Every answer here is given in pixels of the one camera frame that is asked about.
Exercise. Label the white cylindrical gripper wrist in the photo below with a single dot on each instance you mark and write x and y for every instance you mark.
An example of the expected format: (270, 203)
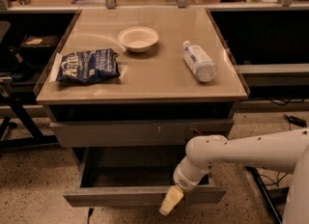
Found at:
(183, 181)

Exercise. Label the grey drawer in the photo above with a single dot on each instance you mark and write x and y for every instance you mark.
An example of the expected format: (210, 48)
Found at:
(125, 176)
(136, 133)

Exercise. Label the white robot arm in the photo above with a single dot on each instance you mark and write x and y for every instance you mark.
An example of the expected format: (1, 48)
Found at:
(286, 151)

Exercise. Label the grey top drawer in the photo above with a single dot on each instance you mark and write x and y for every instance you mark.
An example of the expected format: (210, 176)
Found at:
(136, 133)

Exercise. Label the grey drawer cabinet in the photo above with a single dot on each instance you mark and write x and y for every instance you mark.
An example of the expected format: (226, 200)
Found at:
(153, 85)

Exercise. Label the black tripod leg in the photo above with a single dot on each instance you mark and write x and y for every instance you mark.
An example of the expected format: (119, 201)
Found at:
(272, 209)

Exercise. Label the white plastic bottle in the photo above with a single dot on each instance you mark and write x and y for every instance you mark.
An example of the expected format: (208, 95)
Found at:
(200, 63)

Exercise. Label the black power adapter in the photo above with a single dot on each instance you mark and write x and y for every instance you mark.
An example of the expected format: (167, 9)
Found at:
(296, 121)

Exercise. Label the blue chip bag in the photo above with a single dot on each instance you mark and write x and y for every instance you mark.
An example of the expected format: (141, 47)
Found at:
(85, 67)

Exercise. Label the white paper bowl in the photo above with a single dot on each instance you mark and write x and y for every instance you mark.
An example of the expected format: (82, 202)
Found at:
(138, 39)

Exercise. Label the black stand frame left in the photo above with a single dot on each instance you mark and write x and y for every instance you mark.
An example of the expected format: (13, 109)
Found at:
(37, 138)

